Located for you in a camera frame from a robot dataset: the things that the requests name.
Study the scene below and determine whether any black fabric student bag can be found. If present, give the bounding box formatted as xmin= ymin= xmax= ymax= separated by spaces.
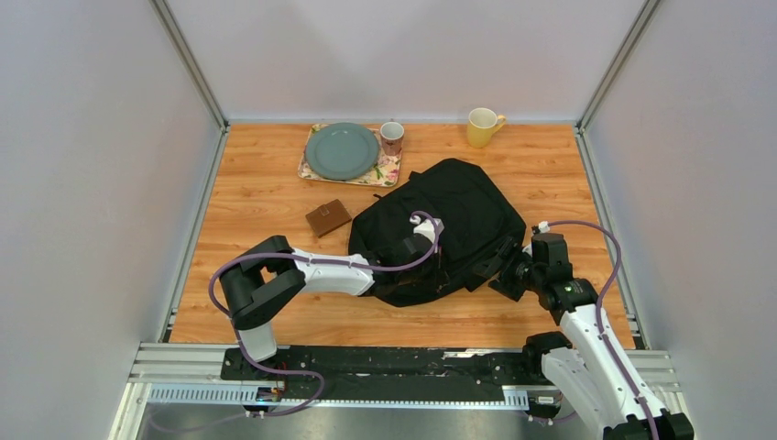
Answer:
xmin=348 ymin=159 xmax=526 ymax=303

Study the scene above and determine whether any brown patterned mug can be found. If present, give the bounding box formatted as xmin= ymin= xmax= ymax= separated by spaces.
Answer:
xmin=379 ymin=121 xmax=405 ymax=156

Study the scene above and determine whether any aluminium frame post right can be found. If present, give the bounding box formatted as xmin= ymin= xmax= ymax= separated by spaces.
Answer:
xmin=576 ymin=0 xmax=662 ymax=134

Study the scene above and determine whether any brown leather wallet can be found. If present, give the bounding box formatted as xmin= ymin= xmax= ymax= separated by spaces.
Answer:
xmin=305 ymin=199 xmax=352 ymax=237

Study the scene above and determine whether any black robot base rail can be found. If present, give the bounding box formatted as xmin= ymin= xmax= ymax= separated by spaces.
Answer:
xmin=220 ymin=346 xmax=549 ymax=402

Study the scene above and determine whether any yellow ceramic mug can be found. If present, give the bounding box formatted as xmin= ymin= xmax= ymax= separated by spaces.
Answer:
xmin=466 ymin=107 xmax=507 ymax=149

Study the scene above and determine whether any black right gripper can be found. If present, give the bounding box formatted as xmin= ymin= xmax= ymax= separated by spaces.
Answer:
xmin=469 ymin=237 xmax=543 ymax=303

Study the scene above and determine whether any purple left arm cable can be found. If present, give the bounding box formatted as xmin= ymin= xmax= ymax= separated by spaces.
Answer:
xmin=208 ymin=210 xmax=443 ymax=420

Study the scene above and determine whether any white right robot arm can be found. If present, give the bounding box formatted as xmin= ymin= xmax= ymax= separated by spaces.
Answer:
xmin=473 ymin=232 xmax=695 ymax=439

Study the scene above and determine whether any teal ceramic plate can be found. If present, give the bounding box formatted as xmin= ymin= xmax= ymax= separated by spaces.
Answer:
xmin=304 ymin=122 xmax=380 ymax=181

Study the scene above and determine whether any floral serving tray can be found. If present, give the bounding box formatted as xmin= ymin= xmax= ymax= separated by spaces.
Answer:
xmin=297 ymin=124 xmax=401 ymax=187

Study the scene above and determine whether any aluminium frame post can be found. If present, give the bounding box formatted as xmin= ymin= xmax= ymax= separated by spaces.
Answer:
xmin=149 ymin=0 xmax=229 ymax=132
xmin=576 ymin=0 xmax=662 ymax=134

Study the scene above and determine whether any aluminium frame post left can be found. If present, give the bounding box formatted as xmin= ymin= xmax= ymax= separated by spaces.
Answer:
xmin=149 ymin=0 xmax=229 ymax=132

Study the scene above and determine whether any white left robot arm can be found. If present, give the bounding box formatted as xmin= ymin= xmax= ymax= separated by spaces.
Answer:
xmin=208 ymin=233 xmax=440 ymax=380

